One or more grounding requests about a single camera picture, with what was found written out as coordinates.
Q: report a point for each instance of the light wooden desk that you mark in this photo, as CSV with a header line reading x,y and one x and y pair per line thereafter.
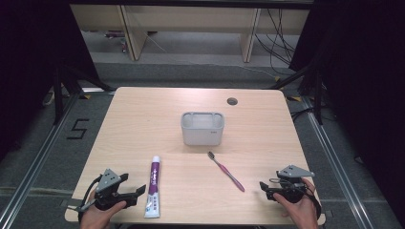
x,y
191,17

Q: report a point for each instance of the black metal stand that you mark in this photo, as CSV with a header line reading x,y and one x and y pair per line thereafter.
x,y
318,95
58,95

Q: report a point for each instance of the pink toothbrush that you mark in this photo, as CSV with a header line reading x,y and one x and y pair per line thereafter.
x,y
226,171

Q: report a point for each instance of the person's left hand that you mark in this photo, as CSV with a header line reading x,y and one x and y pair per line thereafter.
x,y
98,218

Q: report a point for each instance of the black curtain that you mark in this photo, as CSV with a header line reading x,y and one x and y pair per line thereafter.
x,y
359,79
31,63

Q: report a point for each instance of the purple and white toothpaste tube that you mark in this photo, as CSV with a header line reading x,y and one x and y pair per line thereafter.
x,y
153,187

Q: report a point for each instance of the grey toothbrush holder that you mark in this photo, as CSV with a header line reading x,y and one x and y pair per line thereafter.
x,y
202,132

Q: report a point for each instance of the small colourful clutter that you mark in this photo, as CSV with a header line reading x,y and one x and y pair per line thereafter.
x,y
119,39

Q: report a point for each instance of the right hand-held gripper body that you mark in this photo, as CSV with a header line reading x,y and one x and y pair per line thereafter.
x,y
291,184

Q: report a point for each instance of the person's right hand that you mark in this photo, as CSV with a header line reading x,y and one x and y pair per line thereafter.
x,y
297,211

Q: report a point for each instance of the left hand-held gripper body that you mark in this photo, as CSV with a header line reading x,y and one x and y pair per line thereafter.
x,y
107,186

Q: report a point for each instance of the aluminium floor rail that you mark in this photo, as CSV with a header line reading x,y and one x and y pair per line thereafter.
x,y
334,165
38,159

